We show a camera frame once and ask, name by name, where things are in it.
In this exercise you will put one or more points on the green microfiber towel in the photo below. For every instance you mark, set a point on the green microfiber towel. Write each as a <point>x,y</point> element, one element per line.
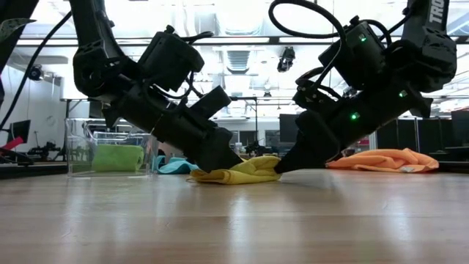
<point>117,158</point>

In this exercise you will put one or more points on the blue microfiber towel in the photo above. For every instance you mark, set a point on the blue microfiber towel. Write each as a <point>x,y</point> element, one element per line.
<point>176,166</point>

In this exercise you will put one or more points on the black ceiling lamp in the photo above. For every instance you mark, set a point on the black ceiling lamp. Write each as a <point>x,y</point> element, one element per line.
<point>35,73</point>
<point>286,59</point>

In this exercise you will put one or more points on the green artificial plant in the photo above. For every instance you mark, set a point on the green artificial plant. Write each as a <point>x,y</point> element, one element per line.
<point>11,27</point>

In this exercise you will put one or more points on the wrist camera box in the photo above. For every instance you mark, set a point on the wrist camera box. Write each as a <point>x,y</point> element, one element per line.
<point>212,102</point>
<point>311,97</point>

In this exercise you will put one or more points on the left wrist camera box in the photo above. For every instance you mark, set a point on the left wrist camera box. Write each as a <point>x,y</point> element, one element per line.
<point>212,102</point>

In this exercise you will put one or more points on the large black background monitor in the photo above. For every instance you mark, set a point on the large black background monitor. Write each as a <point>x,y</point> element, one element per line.
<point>289,128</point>

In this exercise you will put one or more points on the clear plastic basket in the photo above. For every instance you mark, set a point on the clear plastic basket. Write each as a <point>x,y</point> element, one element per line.
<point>77,146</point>

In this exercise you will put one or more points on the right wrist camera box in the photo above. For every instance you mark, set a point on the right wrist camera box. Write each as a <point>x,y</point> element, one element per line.
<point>311,97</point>

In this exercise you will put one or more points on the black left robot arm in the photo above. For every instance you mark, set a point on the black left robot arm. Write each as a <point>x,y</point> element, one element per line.
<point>91,69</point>

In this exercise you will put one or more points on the red bar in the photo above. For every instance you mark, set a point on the red bar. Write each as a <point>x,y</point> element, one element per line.
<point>12,143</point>

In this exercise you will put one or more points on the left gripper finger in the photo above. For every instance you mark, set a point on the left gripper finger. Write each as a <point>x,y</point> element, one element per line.
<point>218,154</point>

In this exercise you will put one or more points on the black background robot arm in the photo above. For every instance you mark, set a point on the black background robot arm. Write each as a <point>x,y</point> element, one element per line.
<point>258,148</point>

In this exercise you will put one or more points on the orange microfiber towel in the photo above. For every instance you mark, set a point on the orange microfiber towel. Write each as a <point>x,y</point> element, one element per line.
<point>388,161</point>

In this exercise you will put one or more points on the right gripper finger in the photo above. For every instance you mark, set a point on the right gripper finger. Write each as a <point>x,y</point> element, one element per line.
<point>311,146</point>

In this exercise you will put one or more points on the black partition panels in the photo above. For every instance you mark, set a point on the black partition panels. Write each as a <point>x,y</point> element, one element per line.
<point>421,139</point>

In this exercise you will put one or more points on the small black background monitor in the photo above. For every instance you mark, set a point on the small black background monitor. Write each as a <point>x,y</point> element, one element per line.
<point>20,131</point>

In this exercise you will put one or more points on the white ceiling duct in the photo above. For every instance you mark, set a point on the white ceiling duct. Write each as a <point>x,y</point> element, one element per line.
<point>240,18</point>

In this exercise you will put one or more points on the yellow microfiber towel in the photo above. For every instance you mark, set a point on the yellow microfiber towel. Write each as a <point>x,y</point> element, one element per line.
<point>249,172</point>

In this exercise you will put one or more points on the black background rig frame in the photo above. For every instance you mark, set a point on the black background rig frame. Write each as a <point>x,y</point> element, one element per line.
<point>255,121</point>

